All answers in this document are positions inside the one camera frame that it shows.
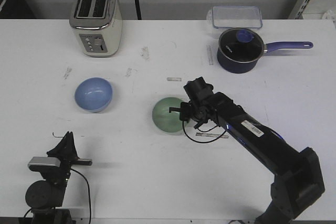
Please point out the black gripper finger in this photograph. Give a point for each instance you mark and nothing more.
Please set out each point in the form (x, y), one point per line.
(173, 109)
(69, 149)

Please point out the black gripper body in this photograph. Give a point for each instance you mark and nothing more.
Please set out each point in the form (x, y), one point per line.
(67, 157)
(196, 109)

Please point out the green bowl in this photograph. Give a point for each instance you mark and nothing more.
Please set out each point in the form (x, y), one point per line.
(166, 121)

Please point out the blue bowl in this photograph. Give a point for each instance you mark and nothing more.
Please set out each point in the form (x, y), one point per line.
(93, 94)

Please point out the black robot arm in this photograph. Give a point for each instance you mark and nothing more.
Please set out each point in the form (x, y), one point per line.
(45, 197)
(298, 179)

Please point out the dark blue saucepan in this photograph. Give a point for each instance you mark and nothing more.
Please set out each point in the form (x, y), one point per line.
(239, 67)

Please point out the glass pot lid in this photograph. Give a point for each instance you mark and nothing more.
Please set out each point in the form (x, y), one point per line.
(241, 45)

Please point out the clear plastic food container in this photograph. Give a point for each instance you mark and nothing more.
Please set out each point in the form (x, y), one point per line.
(222, 18)

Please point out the cream toaster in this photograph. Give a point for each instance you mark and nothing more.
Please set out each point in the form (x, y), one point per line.
(97, 26)

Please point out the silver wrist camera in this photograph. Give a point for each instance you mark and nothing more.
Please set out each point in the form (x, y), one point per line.
(43, 164)

